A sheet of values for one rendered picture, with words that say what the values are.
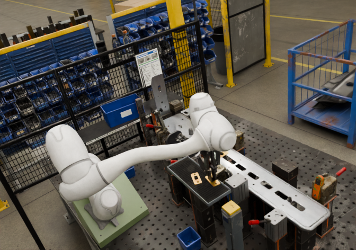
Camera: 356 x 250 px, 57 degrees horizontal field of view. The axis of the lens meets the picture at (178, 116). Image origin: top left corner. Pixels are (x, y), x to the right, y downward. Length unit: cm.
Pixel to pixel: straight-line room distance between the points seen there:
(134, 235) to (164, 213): 23
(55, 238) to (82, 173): 210
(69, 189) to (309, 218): 108
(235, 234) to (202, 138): 59
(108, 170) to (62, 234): 212
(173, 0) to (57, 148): 179
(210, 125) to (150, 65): 163
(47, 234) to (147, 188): 138
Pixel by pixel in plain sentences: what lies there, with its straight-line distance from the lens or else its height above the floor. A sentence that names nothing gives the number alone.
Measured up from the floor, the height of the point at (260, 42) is 45.
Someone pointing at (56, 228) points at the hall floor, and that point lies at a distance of 349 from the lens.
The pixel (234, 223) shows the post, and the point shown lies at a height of 109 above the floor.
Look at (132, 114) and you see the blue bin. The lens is 257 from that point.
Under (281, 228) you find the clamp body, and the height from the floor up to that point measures 101.
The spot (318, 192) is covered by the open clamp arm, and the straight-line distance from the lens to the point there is 180.
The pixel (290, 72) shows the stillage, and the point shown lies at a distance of 385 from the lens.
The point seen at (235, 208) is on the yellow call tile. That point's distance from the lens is 152.
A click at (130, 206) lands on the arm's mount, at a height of 79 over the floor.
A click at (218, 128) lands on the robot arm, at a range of 117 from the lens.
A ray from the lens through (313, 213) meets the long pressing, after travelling 173.
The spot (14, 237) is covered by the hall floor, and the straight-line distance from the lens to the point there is 365.
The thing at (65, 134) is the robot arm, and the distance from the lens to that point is 140.
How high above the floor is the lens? 226
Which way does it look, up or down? 30 degrees down
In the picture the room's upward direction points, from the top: 11 degrees counter-clockwise
